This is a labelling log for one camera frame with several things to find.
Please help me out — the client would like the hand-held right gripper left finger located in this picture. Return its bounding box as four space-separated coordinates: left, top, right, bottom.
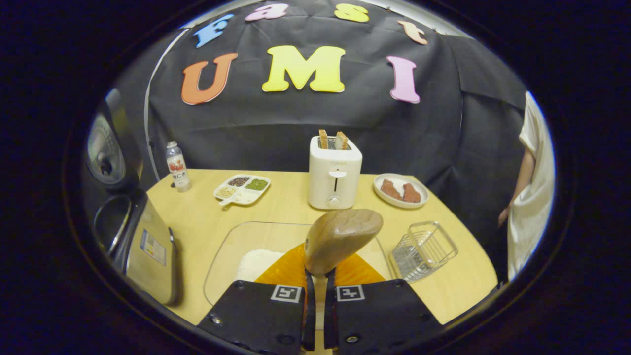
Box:
197 244 316 355

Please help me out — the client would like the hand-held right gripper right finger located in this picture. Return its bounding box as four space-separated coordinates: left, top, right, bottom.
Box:
323 254 442 353

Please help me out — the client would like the wooden spoon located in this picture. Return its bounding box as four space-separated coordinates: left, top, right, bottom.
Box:
304 209 384 331

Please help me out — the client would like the metal wire chopstick holder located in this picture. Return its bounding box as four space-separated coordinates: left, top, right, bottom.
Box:
388 221 459 283

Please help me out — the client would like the dark grey rice cooker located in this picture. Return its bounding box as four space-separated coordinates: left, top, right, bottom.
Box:
81 89 182 307

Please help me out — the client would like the clear glass dish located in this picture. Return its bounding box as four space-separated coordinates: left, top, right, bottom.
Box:
203 221 395 306

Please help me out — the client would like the white round plate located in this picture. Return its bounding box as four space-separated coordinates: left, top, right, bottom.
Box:
373 173 429 209

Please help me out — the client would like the white toaster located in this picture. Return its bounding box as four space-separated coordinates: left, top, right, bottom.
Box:
308 136 363 210

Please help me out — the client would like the white divided bean plate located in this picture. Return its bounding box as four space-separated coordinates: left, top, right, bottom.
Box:
213 174 271 206

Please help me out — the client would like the black backdrop cloth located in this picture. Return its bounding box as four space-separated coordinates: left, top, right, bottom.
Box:
112 0 530 247

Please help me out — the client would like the clear plastic drink bottle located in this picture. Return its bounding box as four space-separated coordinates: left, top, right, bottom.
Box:
165 141 192 193

